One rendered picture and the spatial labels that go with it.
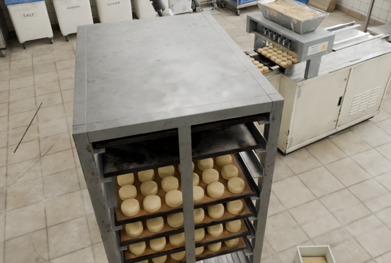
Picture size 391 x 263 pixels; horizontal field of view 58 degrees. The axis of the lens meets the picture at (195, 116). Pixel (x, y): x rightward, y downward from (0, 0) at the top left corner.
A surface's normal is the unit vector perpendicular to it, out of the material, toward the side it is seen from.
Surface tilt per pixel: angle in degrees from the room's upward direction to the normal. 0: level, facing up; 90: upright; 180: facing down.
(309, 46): 90
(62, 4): 91
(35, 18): 91
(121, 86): 0
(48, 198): 0
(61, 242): 0
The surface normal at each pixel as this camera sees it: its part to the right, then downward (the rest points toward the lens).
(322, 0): -0.86, -0.11
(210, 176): -0.02, -0.82
